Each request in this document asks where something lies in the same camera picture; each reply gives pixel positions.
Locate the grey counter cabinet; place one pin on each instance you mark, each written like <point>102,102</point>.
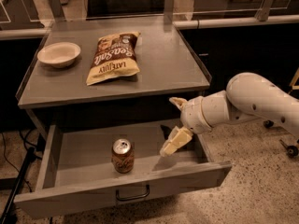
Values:
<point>166,65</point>

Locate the sea salt chip bag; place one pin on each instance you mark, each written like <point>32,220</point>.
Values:
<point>115,57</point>

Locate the grey open drawer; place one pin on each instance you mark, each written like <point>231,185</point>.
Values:
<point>92,162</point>

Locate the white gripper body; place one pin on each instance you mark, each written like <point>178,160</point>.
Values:
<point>192,116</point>

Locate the clear acrylic barrier panel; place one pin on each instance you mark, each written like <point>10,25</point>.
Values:
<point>23,14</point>

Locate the black drawer handle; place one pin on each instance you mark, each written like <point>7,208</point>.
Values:
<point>132,193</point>

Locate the black stand pole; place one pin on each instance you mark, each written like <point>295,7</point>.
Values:
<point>16,185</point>

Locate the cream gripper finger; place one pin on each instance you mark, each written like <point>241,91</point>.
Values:
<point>179,103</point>
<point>178,138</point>

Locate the white horizontal rail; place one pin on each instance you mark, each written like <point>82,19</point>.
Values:
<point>141,24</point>

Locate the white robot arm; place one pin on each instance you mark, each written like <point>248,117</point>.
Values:
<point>247,96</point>

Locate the white bowl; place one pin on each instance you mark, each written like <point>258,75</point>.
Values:
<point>59,55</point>

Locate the orange soda can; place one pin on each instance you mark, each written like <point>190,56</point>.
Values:
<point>123,156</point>

